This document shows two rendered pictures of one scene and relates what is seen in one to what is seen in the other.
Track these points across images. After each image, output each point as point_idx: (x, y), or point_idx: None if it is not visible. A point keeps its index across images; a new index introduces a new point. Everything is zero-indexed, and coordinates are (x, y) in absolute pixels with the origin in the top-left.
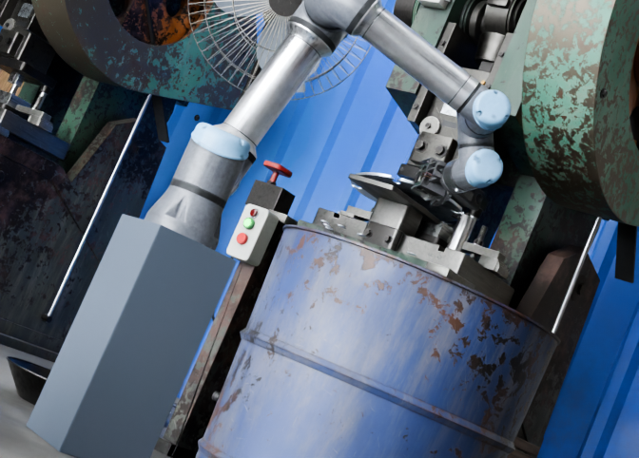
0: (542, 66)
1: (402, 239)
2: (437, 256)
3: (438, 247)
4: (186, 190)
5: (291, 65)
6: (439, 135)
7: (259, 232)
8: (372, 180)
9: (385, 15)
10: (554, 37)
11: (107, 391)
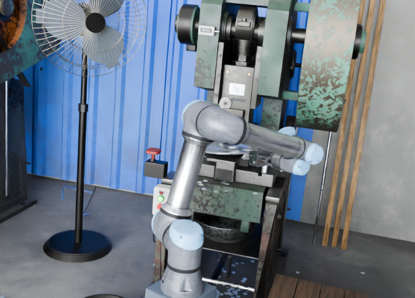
0: (310, 95)
1: (236, 172)
2: (259, 178)
3: (257, 174)
4: (184, 274)
5: (197, 162)
6: (234, 109)
7: None
8: (222, 161)
9: (252, 131)
10: (316, 81)
11: None
